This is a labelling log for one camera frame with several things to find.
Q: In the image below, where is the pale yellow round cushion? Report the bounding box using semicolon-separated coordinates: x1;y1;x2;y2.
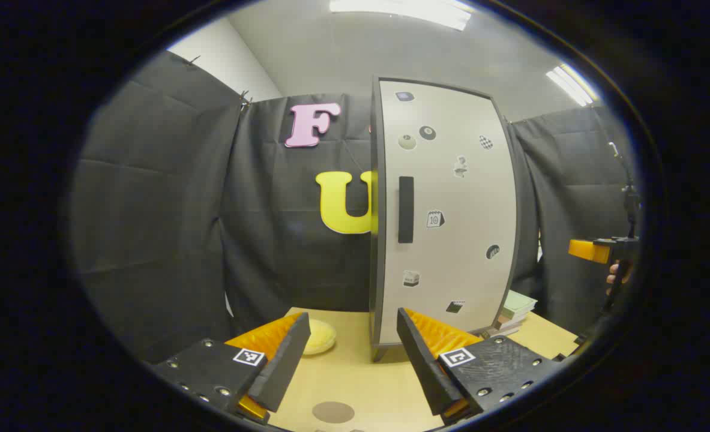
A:
302;318;337;356

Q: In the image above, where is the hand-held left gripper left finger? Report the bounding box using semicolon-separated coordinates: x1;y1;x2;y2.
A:
149;311;312;425

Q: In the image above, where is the black cabinet door handle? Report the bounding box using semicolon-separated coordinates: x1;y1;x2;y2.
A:
398;176;415;244

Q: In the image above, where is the green booklet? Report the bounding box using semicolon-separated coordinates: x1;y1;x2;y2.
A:
502;290;538;322

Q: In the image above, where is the round brown coaster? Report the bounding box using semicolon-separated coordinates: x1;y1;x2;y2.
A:
311;401;355;424

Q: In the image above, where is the dark grey cabinet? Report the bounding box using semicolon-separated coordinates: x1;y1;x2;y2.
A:
369;75;520;362

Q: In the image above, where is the ceiling light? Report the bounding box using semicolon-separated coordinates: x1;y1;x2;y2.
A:
329;0;473;32
546;63;600;107

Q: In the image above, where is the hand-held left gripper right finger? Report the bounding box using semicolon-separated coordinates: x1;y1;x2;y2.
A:
396;307;565;425

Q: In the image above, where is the beige cabinet door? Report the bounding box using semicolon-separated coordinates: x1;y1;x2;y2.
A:
379;79;519;346

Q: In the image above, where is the black backdrop cloth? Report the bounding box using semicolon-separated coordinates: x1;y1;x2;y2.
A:
70;51;639;362

